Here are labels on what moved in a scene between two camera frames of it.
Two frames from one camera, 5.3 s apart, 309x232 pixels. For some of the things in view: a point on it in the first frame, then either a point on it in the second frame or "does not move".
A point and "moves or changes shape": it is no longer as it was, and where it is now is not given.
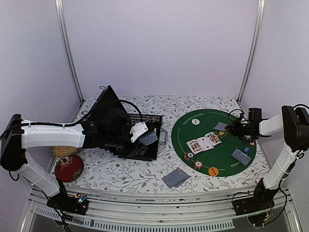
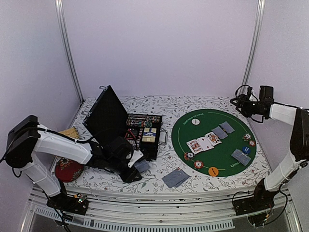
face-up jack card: (213, 138) does not move
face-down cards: (241, 157) does not move
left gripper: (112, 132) -> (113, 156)
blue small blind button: (246, 149) does not move
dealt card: (238, 155) does not move
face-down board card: (220, 126) moves or changes shape
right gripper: (232, 128) -> (243, 97)
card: (205, 143) does not move
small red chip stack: (252, 144) does not move
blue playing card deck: (148, 139) -> (142, 166)
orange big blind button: (213, 171) does not move
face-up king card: (195, 146) does not move
